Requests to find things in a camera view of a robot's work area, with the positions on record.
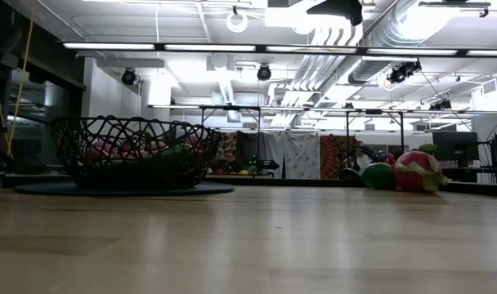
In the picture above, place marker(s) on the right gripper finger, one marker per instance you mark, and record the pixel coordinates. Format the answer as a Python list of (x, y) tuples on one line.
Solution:
[(342, 8)]

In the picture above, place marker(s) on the round green lime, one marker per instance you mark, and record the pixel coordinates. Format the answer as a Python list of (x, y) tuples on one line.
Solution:
[(378, 175)]

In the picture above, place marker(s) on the pink dragon fruit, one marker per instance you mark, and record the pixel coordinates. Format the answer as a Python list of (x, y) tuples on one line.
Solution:
[(416, 169)]

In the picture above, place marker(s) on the large purple grape bunch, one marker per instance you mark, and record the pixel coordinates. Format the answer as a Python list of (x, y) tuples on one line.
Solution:
[(109, 149)]

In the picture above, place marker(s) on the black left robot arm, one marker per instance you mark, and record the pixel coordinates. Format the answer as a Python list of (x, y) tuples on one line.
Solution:
[(1, 41)]

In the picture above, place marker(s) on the black overhead light bar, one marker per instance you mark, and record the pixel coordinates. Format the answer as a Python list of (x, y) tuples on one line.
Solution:
[(261, 48)]

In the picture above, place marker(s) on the orange patterned hanging cloth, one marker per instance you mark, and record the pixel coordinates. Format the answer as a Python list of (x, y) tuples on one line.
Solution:
[(332, 157)]

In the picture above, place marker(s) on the person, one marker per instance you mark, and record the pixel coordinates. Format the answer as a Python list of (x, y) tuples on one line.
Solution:
[(363, 159), (230, 163)]

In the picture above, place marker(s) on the white patterned hanging cloth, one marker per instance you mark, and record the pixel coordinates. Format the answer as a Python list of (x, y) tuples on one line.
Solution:
[(301, 157)]

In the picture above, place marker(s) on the light grey hanging cloth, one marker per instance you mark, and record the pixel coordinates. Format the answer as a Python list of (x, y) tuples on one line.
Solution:
[(273, 151)]

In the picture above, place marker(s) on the green plant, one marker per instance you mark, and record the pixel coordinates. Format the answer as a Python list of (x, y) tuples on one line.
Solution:
[(427, 149)]

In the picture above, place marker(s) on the dark grey hanging cloth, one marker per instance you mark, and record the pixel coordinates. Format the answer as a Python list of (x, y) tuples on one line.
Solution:
[(248, 147)]

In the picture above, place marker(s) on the round dark blue mat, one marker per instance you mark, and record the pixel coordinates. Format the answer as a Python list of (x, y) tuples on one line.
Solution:
[(216, 188)]

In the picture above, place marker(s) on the silver ventilation duct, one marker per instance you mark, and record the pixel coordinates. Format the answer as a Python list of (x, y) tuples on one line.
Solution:
[(391, 36)]

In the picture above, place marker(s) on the black ceiling camera cluster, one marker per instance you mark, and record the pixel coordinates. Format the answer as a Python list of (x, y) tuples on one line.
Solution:
[(404, 71)]

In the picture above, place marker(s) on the background black station frame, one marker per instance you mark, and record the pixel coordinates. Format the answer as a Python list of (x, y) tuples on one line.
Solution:
[(258, 122)]

